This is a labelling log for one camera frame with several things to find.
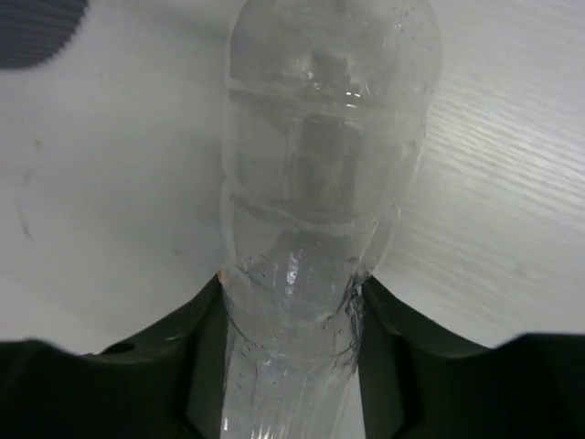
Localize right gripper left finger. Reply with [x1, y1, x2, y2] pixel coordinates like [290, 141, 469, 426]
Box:
[1, 278, 227, 438]

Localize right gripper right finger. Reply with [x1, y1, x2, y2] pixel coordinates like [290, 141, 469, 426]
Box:
[358, 278, 584, 439]

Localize clear bottle white cap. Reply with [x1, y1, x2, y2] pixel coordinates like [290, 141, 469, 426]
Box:
[218, 1, 441, 438]

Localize grey mesh waste bin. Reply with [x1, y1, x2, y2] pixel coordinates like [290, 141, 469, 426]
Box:
[1, 0, 90, 70]

